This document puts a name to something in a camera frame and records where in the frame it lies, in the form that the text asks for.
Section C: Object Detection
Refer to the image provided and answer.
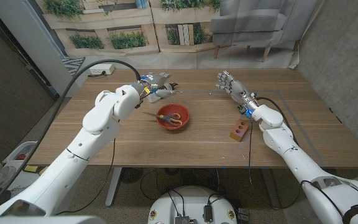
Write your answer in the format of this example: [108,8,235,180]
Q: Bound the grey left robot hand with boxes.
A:
[138,72,177,99]

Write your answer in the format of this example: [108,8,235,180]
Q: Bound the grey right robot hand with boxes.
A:
[215,70,257,109]

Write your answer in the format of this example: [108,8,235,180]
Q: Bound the grey scissors with yellow handles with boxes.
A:
[142,111,183,127]

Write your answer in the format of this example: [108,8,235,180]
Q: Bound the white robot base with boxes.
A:
[147,185,239,224]

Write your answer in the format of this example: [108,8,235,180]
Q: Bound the clear squeeze bottle black label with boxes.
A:
[146,82,179,104]

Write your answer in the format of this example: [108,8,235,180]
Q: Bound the red bowl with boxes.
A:
[155,103,190,131]

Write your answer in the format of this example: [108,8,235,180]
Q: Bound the brown wooden block with holes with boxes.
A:
[229,118,250,142]

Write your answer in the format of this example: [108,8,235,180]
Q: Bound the printed backdrop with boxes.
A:
[35,0,318,70]

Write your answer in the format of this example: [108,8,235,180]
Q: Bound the white power strip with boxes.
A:
[88,63,116,77]

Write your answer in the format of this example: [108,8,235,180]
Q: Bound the black floor fan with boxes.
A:
[119,167,144,184]

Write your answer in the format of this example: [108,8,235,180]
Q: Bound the dark grey table leg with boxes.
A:
[261,169,282,210]

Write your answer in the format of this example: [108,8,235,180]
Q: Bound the white table leg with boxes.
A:
[105,167,123,207]

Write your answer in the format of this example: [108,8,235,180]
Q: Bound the small black box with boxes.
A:
[237,207,250,222]

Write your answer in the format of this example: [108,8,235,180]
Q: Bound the white bin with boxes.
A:
[3,141,39,164]

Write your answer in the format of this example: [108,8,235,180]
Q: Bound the white robot torso edge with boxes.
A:
[0,216,105,224]

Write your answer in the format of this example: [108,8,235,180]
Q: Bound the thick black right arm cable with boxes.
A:
[255,96,300,146]

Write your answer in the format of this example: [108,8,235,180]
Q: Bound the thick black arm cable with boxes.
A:
[255,96,300,146]
[0,58,142,215]

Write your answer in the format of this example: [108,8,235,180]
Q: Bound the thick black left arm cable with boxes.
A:
[0,58,142,215]

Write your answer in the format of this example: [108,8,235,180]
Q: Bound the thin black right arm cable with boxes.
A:
[247,120,344,218]

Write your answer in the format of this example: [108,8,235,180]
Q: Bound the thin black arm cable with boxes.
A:
[54,138,117,216]
[247,120,344,218]

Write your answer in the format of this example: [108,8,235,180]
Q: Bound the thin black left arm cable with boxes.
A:
[54,138,117,216]

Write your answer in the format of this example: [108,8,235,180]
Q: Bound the black floor cable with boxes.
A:
[139,169,186,217]

